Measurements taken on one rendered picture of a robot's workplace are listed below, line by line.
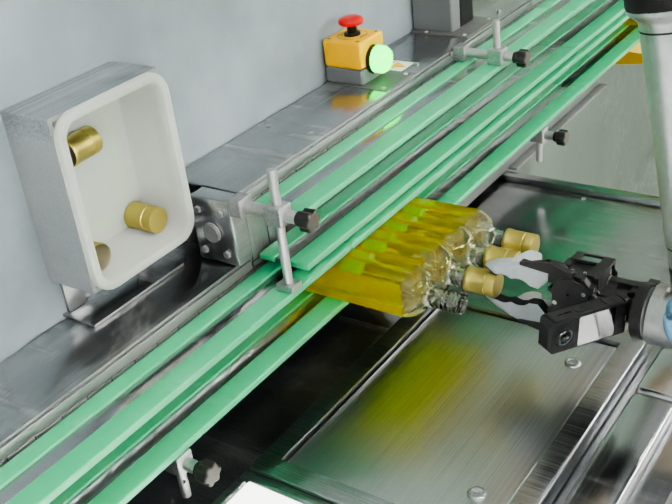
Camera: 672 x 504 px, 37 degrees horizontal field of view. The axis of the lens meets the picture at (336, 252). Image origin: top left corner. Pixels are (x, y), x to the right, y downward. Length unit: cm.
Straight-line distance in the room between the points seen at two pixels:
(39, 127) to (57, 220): 12
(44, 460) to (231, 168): 48
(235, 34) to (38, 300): 47
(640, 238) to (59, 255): 98
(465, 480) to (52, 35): 70
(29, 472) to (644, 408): 74
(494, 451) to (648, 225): 68
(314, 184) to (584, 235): 60
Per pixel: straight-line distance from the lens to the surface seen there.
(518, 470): 122
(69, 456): 108
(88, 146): 118
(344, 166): 135
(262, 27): 148
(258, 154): 138
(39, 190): 117
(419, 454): 125
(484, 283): 130
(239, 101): 145
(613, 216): 182
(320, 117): 147
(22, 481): 107
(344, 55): 157
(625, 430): 129
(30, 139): 114
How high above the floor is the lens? 167
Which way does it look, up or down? 32 degrees down
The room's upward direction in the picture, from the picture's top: 104 degrees clockwise
